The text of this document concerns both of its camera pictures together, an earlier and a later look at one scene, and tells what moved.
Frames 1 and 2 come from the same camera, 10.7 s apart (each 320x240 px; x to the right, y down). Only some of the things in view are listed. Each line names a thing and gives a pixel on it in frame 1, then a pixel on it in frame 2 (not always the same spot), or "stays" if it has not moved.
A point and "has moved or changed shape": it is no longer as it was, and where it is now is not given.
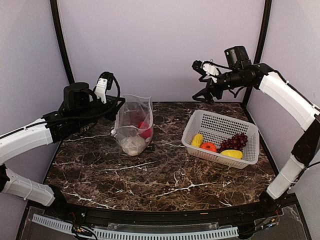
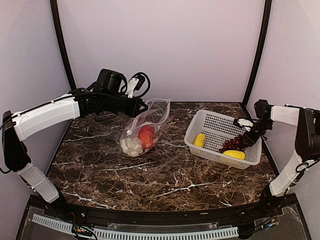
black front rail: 146,216 stays
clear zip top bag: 134,123 has moved or changed shape
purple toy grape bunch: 236,142 stays
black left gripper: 113,108 → 134,110
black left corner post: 61,40 stays
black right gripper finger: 203,95 → 246,142
